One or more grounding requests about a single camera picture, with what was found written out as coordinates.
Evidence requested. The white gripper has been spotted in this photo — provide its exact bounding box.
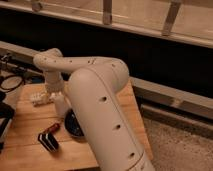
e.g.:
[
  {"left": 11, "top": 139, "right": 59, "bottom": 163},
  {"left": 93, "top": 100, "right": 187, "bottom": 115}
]
[{"left": 44, "top": 71, "right": 64, "bottom": 93}]

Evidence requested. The white ceramic cup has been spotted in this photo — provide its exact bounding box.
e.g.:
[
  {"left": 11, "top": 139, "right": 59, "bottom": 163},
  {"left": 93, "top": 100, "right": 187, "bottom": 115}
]
[{"left": 53, "top": 93, "right": 70, "bottom": 118}]

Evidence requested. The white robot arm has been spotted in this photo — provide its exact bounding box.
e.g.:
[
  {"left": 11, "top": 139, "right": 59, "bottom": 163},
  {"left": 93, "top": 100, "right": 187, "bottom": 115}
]
[{"left": 33, "top": 48, "right": 155, "bottom": 171}]

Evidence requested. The red brown marker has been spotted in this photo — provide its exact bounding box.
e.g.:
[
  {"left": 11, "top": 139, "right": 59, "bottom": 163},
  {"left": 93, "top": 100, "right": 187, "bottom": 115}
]
[{"left": 43, "top": 123, "right": 60, "bottom": 134}]

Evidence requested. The black bowl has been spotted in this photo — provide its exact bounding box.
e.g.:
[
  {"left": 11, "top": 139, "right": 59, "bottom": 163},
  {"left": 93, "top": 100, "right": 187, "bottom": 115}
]
[{"left": 64, "top": 110, "right": 84, "bottom": 137}]

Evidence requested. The black equipment at left edge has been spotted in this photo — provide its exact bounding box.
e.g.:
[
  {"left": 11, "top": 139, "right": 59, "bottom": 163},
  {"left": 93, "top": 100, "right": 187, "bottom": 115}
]
[{"left": 0, "top": 91, "right": 15, "bottom": 152}]

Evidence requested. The wooden table board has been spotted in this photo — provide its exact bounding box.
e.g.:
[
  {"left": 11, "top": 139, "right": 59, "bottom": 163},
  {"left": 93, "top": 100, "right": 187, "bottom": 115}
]
[{"left": 0, "top": 84, "right": 153, "bottom": 171}]

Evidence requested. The black cable loop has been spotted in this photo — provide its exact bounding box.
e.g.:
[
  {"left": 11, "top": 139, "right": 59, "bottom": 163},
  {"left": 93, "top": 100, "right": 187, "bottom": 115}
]
[{"left": 0, "top": 74, "right": 25, "bottom": 93}]

